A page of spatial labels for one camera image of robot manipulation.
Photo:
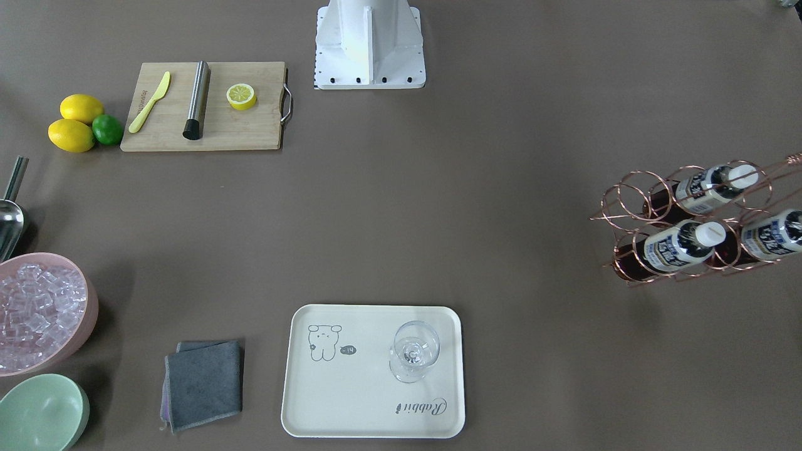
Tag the steel ice scoop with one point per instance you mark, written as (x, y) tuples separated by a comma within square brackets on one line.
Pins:
[(13, 220)]

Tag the bamboo cutting board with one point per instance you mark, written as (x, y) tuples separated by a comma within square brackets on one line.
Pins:
[(224, 128)]

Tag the steel muddler black tip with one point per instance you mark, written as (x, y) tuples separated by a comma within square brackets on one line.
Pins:
[(194, 124)]

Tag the green lime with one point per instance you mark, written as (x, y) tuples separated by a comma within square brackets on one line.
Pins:
[(107, 130)]

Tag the yellow lemon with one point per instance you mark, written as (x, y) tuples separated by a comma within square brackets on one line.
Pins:
[(81, 107), (71, 135)]

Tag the grey folded cloth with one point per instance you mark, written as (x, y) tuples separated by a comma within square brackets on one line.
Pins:
[(202, 384)]

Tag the cream rabbit tray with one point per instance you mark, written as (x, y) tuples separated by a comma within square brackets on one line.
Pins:
[(338, 383)]

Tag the yellow plastic knife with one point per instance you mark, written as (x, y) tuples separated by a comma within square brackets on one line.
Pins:
[(158, 95)]

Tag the clear wine glass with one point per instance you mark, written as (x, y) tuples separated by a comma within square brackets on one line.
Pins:
[(414, 351)]

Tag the green bowl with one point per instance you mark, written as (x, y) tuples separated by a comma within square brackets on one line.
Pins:
[(45, 412)]

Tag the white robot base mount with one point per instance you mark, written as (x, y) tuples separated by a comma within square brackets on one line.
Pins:
[(369, 45)]

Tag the tea bottle white cap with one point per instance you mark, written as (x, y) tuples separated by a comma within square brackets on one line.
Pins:
[(700, 194), (768, 239), (685, 244)]

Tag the half lemon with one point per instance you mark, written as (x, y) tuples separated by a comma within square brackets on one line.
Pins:
[(241, 96)]

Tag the pink bowl with ice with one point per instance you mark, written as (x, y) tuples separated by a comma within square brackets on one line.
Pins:
[(49, 309)]

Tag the copper wire bottle basket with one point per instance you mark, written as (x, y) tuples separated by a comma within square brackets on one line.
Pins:
[(621, 208)]

